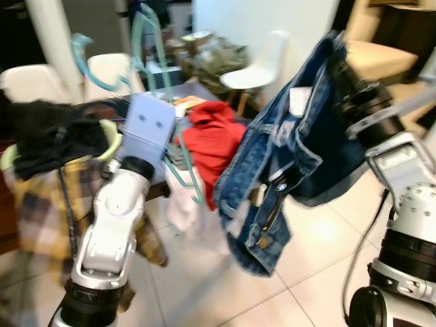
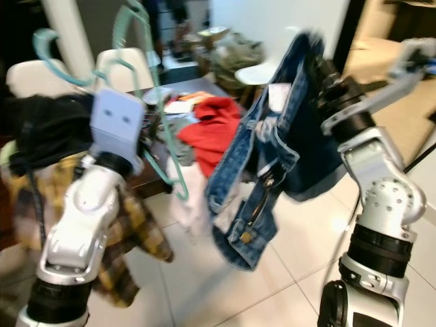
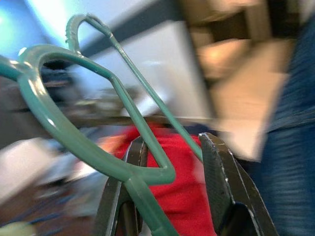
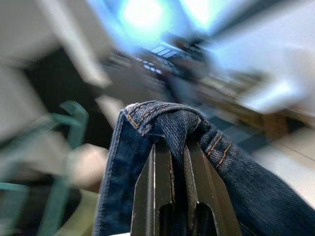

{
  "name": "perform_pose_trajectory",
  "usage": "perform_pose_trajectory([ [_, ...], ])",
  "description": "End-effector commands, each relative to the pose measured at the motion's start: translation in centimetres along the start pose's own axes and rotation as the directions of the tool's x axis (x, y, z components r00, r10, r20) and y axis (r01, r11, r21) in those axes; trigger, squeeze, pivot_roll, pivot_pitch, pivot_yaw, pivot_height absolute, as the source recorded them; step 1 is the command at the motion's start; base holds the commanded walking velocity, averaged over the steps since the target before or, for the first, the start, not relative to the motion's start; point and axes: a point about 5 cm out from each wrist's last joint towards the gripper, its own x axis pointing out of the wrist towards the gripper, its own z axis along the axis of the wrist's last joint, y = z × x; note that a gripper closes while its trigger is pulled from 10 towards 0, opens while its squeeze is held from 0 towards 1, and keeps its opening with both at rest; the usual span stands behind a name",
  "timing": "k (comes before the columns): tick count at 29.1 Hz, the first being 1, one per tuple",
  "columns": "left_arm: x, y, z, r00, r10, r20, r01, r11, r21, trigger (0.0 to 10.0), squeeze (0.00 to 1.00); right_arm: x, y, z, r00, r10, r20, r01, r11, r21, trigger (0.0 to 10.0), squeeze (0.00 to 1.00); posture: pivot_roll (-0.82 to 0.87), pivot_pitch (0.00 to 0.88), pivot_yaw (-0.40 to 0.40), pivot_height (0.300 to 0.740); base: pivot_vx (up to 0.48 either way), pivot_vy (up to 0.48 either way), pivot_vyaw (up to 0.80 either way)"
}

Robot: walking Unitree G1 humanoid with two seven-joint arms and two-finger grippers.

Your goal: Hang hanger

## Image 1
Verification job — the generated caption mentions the beige bed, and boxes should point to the beige bed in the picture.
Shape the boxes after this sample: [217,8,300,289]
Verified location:
[344,37,420,86]

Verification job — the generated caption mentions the white shirt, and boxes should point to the white shirt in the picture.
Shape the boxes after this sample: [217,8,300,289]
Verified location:
[163,181,229,253]

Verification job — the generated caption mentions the yellow plaid shirt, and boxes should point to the yellow plaid shirt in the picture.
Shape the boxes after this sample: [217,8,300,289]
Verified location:
[10,157,170,315]

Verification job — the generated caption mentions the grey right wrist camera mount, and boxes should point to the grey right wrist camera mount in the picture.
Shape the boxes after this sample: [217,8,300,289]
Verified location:
[346,65,436,137]

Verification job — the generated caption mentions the blue denim garment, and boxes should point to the blue denim garment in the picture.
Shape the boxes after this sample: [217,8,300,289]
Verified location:
[213,31,372,277]

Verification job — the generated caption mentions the orange book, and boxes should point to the orange book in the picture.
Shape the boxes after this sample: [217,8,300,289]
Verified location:
[174,97,205,110]

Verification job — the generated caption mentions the red garment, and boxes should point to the red garment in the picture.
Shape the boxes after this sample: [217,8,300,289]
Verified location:
[178,101,247,211]

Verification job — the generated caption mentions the olive green bag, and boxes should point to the olive green bag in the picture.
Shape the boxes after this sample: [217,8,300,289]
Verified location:
[194,37,249,93]

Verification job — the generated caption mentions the black garment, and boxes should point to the black garment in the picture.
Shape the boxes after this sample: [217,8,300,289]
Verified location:
[0,101,113,181]

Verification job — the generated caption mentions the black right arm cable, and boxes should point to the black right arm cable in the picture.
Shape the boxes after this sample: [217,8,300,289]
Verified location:
[341,191,392,321]

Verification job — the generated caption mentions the green plastic hanger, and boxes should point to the green plastic hanger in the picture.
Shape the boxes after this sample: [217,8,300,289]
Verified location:
[70,3,205,205]

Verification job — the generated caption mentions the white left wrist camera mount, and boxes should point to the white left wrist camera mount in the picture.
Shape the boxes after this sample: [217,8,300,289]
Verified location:
[121,93,178,170]

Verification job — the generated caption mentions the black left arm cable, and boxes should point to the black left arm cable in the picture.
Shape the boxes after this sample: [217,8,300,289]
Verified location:
[58,167,79,260]

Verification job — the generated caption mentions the white chair wooden legs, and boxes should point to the white chair wooden legs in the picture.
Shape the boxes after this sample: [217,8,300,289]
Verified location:
[219,31,290,116]

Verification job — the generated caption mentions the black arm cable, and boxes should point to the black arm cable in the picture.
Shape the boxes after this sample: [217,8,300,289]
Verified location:
[341,191,392,321]
[58,167,79,260]

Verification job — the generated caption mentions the white plastic chair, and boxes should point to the white plastic chair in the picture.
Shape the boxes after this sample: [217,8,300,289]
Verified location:
[0,65,59,103]
[85,53,147,96]

